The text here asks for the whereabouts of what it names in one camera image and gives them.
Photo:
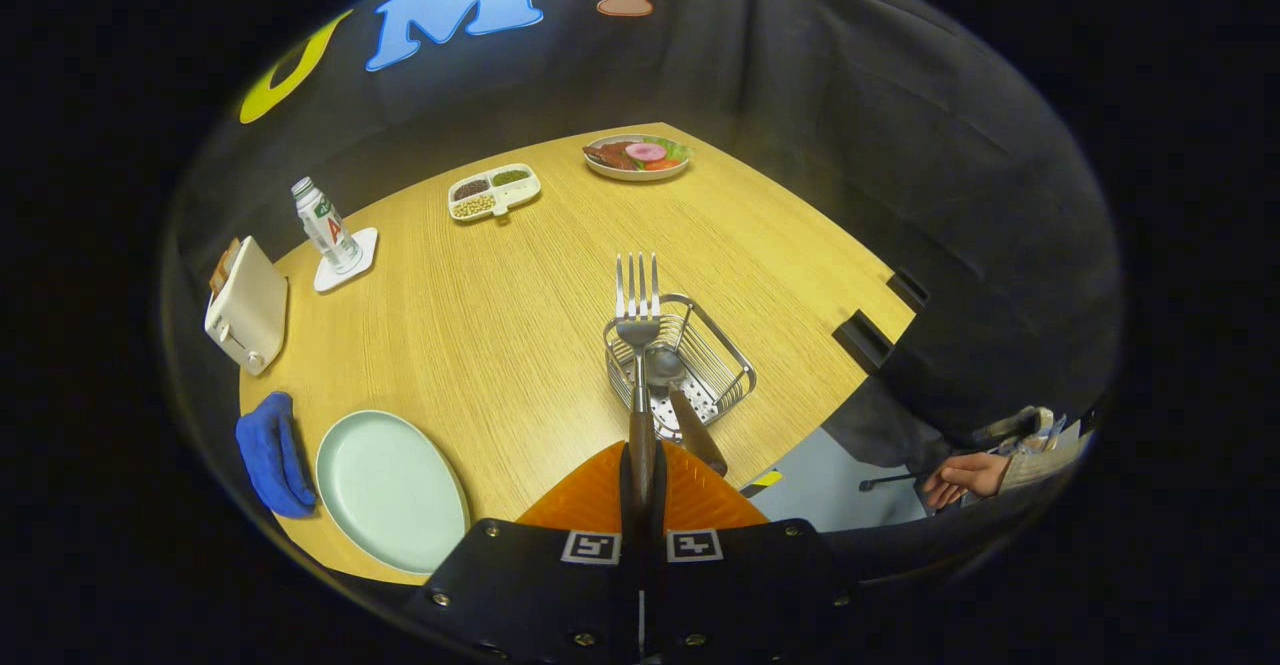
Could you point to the white plastic drink bottle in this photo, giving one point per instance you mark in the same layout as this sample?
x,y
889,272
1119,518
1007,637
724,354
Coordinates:
x,y
325,225

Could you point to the white toaster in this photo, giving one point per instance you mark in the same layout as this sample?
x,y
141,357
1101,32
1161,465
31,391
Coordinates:
x,y
250,315

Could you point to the black table clamp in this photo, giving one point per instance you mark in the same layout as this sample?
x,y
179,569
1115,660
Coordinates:
x,y
908,289
862,341

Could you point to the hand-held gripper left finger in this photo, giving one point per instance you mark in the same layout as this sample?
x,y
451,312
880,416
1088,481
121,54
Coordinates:
x,y
520,595

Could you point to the thin black rod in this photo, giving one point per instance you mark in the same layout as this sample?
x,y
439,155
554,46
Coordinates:
x,y
890,481

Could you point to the white divided dish of beans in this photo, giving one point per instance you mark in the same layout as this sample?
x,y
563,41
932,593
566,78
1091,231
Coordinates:
x,y
493,191

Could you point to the pale green plate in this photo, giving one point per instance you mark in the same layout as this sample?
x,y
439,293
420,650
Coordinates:
x,y
390,490

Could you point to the blue cloth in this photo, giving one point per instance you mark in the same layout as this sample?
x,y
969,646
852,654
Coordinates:
x,y
272,455

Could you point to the brown toast slice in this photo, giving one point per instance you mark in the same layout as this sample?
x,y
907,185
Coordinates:
x,y
220,273
233,253

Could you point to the plate of sliced food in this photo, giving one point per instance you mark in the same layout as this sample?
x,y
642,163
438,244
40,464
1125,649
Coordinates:
x,y
635,157

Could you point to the white square coaster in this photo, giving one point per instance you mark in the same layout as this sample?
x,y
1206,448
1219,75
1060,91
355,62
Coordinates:
x,y
366,242

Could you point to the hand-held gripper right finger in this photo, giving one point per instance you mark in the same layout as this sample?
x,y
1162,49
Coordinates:
x,y
750,595

